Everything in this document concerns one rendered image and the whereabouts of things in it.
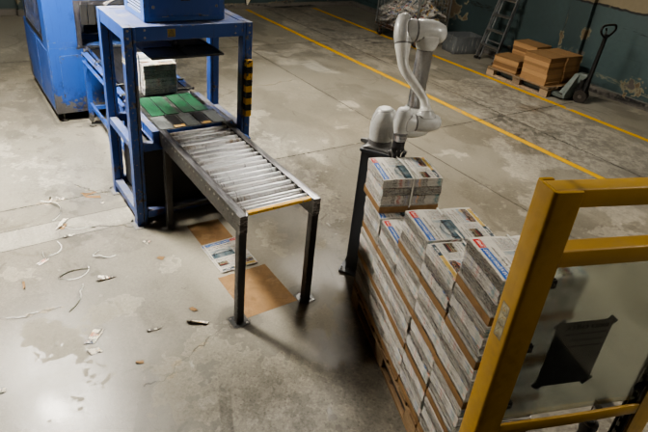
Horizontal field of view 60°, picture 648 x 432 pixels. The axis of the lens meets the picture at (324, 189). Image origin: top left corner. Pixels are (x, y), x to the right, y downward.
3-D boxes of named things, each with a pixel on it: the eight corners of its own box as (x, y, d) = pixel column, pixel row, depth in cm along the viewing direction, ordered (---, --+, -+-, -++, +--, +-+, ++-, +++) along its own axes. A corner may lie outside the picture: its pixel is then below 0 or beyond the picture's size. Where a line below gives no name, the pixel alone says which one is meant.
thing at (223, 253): (257, 262, 411) (257, 261, 411) (222, 273, 396) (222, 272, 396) (235, 237, 437) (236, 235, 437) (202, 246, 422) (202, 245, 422)
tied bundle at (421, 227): (460, 241, 309) (469, 205, 298) (487, 274, 284) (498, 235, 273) (396, 246, 298) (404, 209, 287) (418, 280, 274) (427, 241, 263)
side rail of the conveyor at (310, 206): (319, 214, 349) (321, 198, 343) (312, 216, 346) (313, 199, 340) (228, 134, 444) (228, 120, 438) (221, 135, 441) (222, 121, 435)
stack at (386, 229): (401, 293, 395) (422, 192, 356) (478, 434, 297) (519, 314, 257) (349, 298, 386) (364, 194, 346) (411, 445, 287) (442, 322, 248)
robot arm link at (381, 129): (365, 133, 374) (369, 102, 363) (391, 133, 377) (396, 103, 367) (371, 143, 360) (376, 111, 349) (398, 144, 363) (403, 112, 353)
